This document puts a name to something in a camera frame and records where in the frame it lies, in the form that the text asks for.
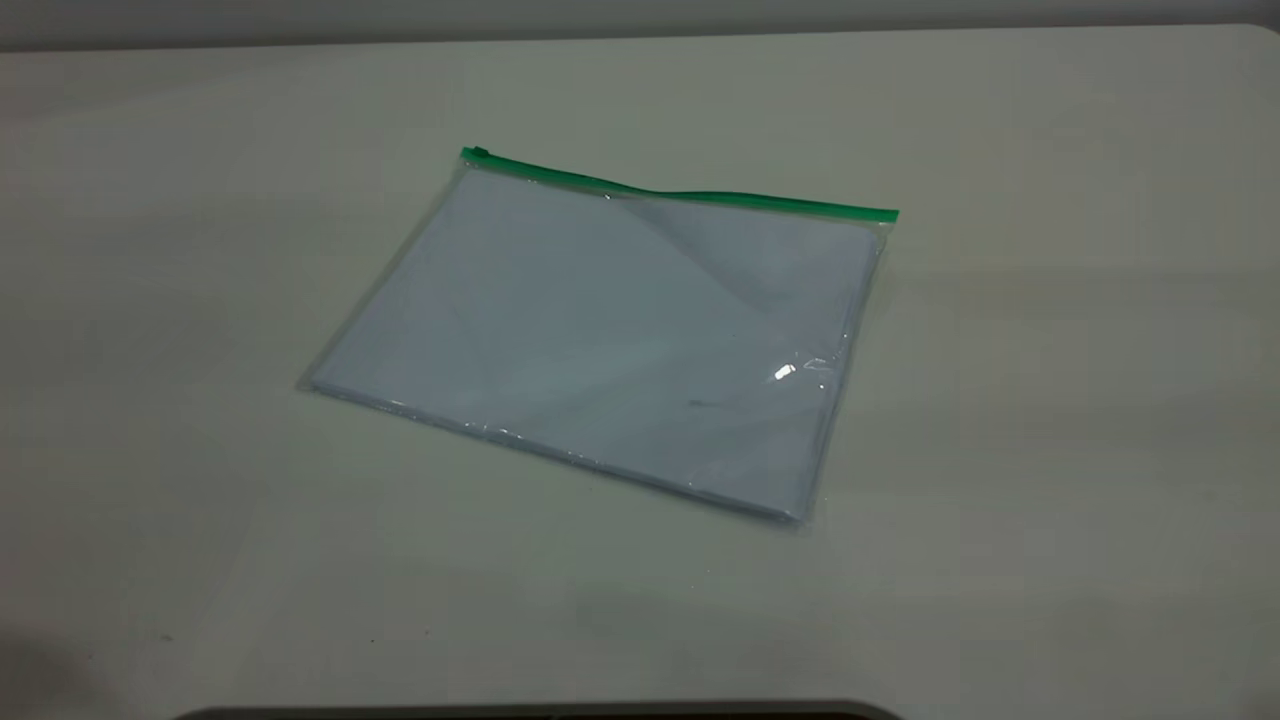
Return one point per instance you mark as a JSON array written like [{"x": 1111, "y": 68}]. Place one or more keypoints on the clear bag with green zipper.
[{"x": 600, "y": 350}]

